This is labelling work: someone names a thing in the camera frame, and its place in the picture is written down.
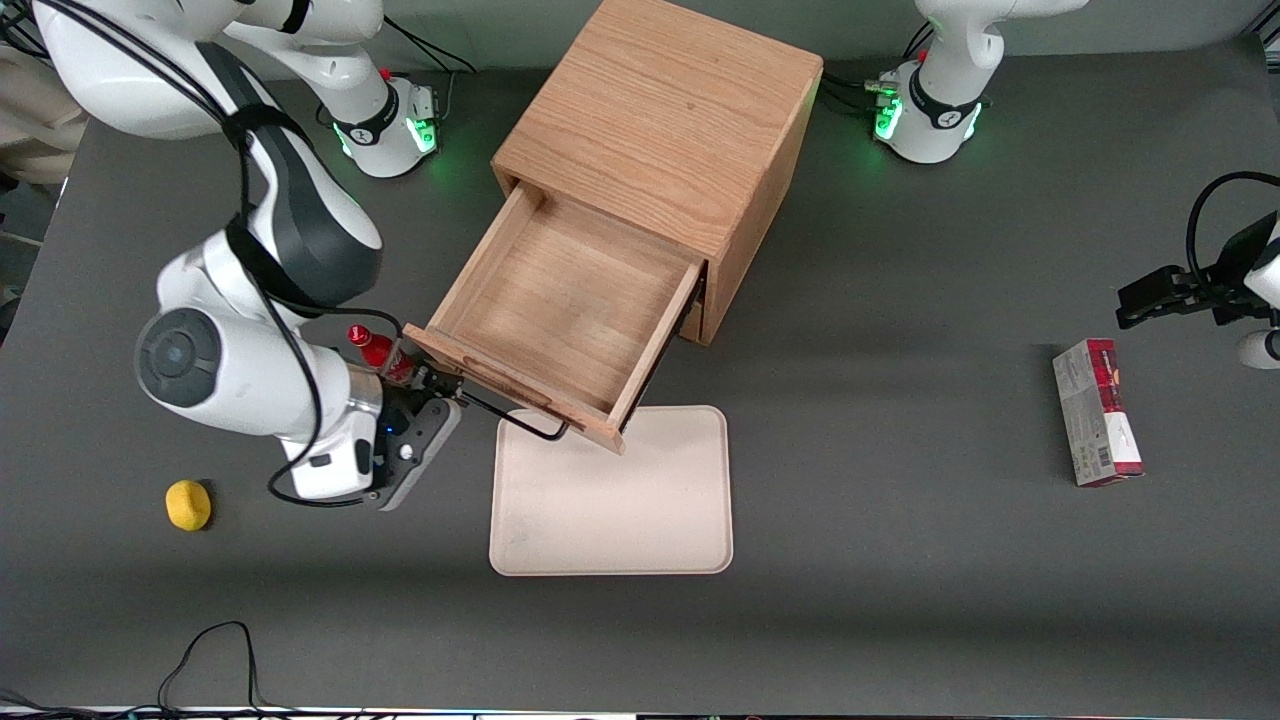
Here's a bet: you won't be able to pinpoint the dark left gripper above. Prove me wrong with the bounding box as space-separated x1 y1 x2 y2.
1116 212 1280 330

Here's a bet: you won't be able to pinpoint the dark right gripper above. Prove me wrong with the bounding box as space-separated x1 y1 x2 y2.
378 362 467 446

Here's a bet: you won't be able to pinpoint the wooden drawer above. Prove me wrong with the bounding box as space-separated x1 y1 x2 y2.
403 185 707 456

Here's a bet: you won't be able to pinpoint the wooden drawer cabinet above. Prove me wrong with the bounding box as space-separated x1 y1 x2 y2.
490 0 824 347

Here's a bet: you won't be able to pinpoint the red plastic bottle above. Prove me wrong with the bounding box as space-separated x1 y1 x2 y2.
347 324 419 387

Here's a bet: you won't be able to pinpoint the red plaid cardboard box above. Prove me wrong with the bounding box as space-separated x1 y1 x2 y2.
1052 338 1146 488

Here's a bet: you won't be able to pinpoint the beige plastic tray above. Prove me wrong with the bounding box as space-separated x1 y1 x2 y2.
489 405 734 577

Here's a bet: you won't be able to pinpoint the yellow lemon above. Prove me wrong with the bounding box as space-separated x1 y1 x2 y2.
165 479 213 532

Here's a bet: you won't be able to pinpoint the beige fabric object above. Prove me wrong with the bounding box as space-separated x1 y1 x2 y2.
0 42 89 187

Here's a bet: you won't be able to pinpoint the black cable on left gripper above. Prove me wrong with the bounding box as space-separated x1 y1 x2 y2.
1186 171 1280 293

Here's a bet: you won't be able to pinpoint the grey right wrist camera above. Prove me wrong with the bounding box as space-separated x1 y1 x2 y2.
372 398 464 512

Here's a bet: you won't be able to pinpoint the thin black cable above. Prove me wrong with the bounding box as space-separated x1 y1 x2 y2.
458 390 571 442

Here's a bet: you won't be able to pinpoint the black cable along right arm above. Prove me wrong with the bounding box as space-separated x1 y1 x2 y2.
35 0 376 508

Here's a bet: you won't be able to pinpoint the black cables at right base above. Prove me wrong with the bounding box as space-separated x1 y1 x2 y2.
383 14 479 119

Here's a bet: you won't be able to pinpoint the black cables at base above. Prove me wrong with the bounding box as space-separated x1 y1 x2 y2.
818 20 936 113
383 14 479 119

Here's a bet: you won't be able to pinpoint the black cable loop on table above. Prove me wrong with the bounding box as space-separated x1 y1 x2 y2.
155 621 301 719

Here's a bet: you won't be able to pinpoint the black cables at left base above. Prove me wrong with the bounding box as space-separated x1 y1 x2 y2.
818 20 936 113

